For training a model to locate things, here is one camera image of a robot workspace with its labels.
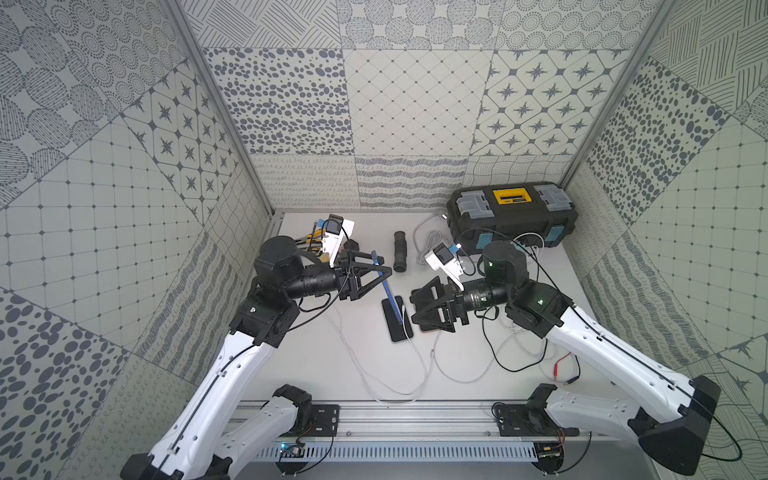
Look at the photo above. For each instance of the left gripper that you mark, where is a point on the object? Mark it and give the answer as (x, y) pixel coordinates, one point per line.
(347, 276)

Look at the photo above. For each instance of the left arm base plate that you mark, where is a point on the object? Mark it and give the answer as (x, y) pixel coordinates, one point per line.
(320, 420)

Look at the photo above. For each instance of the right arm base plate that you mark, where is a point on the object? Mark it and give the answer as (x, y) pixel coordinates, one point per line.
(519, 420)

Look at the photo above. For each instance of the black phone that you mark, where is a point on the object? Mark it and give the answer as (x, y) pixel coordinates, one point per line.
(396, 309)
(399, 327)

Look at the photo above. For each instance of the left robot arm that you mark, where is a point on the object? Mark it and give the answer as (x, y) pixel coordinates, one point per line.
(197, 445)

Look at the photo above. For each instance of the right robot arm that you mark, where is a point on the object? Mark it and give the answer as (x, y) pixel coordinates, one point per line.
(665, 413)

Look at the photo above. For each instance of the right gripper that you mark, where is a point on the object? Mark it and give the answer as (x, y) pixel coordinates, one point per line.
(453, 304)

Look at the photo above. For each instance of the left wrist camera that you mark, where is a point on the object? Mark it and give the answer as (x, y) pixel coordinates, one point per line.
(335, 231)

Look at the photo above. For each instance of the black yellow toolbox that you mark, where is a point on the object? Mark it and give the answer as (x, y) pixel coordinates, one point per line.
(538, 213)

